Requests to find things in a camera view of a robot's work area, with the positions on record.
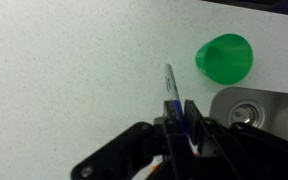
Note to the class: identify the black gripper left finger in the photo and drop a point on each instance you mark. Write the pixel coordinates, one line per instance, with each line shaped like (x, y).
(124, 150)

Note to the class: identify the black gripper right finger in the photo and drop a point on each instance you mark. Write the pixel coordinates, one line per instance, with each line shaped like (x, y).
(224, 143)

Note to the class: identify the white marker with blue cap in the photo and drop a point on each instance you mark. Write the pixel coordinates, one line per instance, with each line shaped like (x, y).
(171, 83)

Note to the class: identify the green plastic cup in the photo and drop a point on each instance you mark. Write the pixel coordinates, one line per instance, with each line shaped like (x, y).
(227, 60)

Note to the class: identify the metal sink drain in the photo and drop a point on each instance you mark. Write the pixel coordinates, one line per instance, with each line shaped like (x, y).
(245, 113)

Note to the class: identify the stainless steel sink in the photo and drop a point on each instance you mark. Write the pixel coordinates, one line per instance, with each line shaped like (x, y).
(280, 110)

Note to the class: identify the black appliance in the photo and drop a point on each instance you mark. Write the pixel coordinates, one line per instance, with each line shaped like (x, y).
(257, 4)

